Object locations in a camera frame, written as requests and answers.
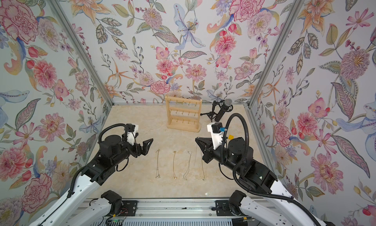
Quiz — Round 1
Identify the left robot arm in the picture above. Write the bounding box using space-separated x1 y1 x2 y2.
32 132 153 226

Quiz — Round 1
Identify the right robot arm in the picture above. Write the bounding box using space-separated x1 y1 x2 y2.
224 137 333 226

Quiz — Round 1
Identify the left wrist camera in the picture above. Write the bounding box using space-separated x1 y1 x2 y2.
126 124 139 146

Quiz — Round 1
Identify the black microphone on tripod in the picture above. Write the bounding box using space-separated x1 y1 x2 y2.
200 99 233 122

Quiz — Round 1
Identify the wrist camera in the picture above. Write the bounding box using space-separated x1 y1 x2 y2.
126 124 139 146
207 122 225 150

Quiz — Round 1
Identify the gold chain necklace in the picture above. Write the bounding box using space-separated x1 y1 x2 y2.
171 151 178 180

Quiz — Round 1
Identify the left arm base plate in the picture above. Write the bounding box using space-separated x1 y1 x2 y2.
106 200 138 217

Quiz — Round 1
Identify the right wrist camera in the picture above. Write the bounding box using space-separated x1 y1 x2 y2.
207 122 225 150

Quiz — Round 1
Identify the wooden jewelry display stand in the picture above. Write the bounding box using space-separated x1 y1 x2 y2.
165 96 202 133

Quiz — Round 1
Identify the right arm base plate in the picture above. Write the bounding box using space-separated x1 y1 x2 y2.
211 200 252 217

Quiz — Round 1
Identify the aluminium mounting rail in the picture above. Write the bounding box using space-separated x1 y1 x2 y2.
46 198 300 220

